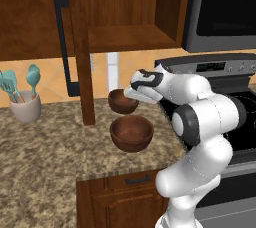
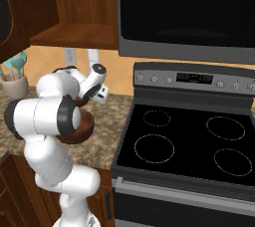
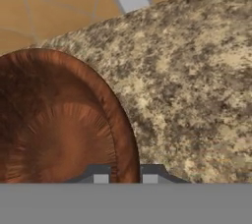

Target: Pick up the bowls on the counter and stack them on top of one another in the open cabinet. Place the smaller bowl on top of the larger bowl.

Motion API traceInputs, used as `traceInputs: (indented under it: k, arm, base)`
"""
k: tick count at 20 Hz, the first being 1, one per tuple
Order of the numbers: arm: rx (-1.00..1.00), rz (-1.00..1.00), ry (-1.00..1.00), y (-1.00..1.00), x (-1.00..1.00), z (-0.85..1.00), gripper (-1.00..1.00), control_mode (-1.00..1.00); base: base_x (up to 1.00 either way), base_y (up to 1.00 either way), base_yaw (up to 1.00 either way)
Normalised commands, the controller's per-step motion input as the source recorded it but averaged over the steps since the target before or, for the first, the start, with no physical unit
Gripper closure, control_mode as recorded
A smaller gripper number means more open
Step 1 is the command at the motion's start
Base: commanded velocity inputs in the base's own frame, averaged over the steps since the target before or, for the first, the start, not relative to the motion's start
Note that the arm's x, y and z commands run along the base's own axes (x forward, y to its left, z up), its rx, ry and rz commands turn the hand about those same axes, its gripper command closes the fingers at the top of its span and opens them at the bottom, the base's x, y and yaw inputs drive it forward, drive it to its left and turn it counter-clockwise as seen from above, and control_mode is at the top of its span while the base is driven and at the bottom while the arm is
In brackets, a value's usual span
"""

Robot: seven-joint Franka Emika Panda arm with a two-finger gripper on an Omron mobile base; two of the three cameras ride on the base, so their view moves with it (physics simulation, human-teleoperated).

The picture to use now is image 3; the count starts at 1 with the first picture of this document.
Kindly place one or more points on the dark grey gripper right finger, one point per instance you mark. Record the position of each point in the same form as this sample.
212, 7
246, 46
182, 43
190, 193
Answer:
154, 173

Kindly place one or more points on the brown wooden bowl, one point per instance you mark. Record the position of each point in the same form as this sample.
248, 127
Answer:
55, 123

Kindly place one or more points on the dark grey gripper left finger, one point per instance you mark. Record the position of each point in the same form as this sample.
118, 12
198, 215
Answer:
97, 173

